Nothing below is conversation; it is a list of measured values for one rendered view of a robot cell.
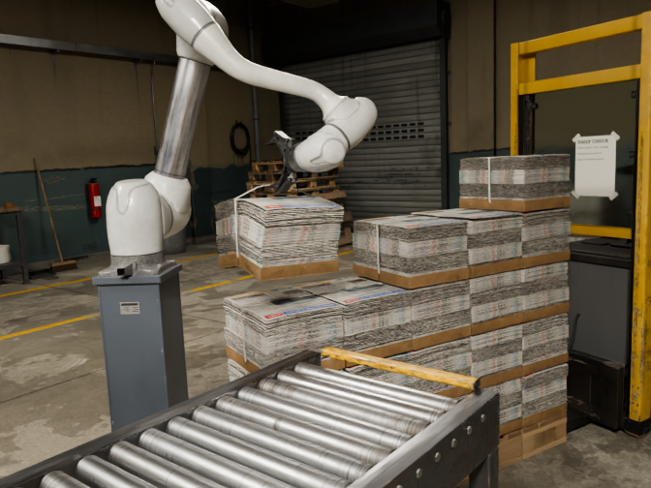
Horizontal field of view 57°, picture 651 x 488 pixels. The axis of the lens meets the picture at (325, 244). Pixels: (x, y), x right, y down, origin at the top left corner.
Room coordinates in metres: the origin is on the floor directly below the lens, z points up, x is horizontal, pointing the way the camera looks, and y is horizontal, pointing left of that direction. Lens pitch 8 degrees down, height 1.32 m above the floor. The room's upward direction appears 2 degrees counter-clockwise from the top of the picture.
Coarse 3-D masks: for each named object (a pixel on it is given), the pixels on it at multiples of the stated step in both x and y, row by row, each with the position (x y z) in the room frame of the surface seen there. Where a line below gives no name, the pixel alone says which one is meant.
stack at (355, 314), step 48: (288, 288) 2.23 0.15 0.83; (336, 288) 2.20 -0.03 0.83; (384, 288) 2.16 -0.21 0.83; (432, 288) 2.15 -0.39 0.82; (480, 288) 2.28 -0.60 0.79; (240, 336) 2.00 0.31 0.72; (288, 336) 1.84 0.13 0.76; (336, 336) 1.93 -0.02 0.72; (384, 336) 2.03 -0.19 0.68; (480, 336) 2.27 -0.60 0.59; (432, 384) 2.15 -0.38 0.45
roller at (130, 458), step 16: (112, 448) 1.05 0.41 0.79; (128, 448) 1.04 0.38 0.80; (112, 464) 1.04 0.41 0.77; (128, 464) 1.01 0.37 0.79; (144, 464) 0.99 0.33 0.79; (160, 464) 0.97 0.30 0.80; (144, 480) 0.97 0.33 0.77; (160, 480) 0.95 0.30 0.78; (176, 480) 0.93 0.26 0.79; (192, 480) 0.92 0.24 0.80; (208, 480) 0.92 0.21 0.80
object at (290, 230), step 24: (264, 216) 1.78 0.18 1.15; (288, 216) 1.81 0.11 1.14; (312, 216) 1.86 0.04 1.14; (336, 216) 1.90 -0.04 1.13; (264, 240) 1.79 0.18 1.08; (288, 240) 1.83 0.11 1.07; (312, 240) 1.88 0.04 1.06; (336, 240) 1.93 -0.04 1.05; (264, 264) 1.79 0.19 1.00; (288, 264) 1.84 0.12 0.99
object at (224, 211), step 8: (232, 200) 1.98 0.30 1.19; (216, 208) 2.10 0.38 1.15; (224, 208) 2.04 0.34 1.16; (232, 208) 1.97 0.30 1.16; (216, 216) 2.10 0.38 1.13; (224, 216) 2.04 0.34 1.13; (232, 216) 1.98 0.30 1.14; (224, 224) 2.04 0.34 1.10; (232, 224) 1.99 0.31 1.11; (224, 232) 2.04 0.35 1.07; (232, 232) 1.96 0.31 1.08; (216, 240) 2.09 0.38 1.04; (224, 240) 2.03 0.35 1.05; (232, 240) 1.96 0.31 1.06; (216, 248) 2.09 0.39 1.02; (224, 248) 2.03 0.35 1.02; (232, 248) 1.97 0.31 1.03
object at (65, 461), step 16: (304, 352) 1.54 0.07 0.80; (320, 352) 1.54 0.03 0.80; (272, 368) 1.43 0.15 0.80; (288, 368) 1.44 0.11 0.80; (224, 384) 1.33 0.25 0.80; (240, 384) 1.33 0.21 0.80; (256, 384) 1.35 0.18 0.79; (192, 400) 1.25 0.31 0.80; (208, 400) 1.25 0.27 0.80; (160, 416) 1.17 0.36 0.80; (112, 432) 1.11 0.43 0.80; (128, 432) 1.10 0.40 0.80; (80, 448) 1.04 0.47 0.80; (96, 448) 1.04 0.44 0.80; (48, 464) 0.99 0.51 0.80; (64, 464) 0.99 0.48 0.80; (0, 480) 0.94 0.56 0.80; (16, 480) 0.94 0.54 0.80; (32, 480) 0.94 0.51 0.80
